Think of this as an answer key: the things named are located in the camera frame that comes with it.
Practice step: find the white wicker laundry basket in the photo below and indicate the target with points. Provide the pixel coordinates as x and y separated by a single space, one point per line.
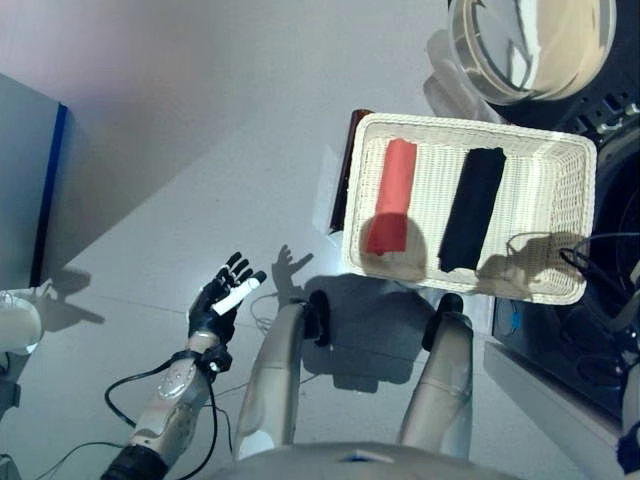
430 200

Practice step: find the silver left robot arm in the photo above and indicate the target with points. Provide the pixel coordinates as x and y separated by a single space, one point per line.
172 390

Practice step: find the grey front-load washing machine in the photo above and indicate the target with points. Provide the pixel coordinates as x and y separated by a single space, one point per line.
615 190

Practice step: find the black cloth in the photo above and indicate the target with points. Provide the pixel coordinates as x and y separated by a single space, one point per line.
472 210

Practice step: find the silver right robot leg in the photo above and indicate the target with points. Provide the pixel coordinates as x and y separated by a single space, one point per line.
442 375

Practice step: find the red cloth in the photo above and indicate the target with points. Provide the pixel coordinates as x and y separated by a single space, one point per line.
395 200

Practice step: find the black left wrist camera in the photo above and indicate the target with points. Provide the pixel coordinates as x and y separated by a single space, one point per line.
217 360

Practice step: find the round glass washer door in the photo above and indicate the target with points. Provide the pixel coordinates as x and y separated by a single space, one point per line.
540 50

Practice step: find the grey panel with blue edge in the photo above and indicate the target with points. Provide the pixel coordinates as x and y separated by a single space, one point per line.
22 175

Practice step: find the white round object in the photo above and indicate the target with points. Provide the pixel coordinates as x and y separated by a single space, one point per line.
17 320

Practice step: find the dark brown stool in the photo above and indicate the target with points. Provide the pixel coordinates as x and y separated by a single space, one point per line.
345 185

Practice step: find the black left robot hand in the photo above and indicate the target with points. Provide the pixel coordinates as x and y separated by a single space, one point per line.
210 312

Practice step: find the silver robot leg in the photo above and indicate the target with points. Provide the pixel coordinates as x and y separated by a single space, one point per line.
272 370
442 375

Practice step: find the white washer plinth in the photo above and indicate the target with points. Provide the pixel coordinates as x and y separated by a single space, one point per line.
545 400

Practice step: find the silver left robot leg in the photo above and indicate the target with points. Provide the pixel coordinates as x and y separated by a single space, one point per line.
272 370

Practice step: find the silver robot torso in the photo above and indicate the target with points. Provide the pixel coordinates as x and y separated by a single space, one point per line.
380 462

